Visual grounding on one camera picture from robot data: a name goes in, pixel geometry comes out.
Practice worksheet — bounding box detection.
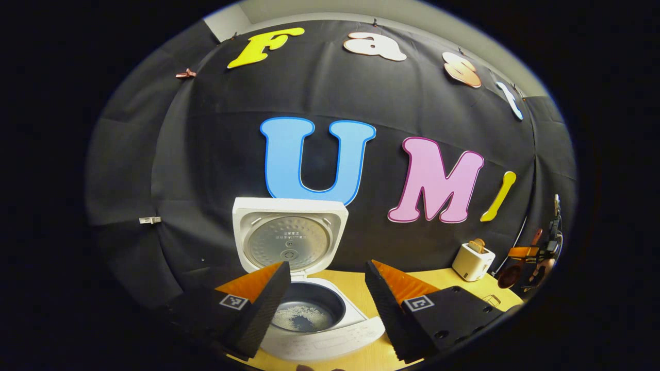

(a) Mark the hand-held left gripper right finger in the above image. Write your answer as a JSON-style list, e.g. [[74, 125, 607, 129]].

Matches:
[[365, 260, 508, 363]]

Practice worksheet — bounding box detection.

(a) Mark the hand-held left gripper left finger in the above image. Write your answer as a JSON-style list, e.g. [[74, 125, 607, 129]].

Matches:
[[170, 261, 292, 360]]

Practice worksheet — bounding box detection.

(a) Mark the brown wooden spoon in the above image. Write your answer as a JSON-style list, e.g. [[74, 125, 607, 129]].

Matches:
[[497, 229, 543, 290]]

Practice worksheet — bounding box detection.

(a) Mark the small white rice portion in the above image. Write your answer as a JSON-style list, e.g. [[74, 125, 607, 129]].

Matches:
[[272, 305, 331, 332]]

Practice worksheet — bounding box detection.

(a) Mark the white rice cooker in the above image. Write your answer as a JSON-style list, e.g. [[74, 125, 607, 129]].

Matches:
[[232, 197, 386, 362]]

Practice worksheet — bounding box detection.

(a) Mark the white toaster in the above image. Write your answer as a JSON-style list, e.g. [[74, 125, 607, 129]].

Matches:
[[452, 243, 496, 282]]

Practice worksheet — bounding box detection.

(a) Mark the black backdrop cloth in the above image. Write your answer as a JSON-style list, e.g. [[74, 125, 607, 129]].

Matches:
[[85, 20, 577, 315]]

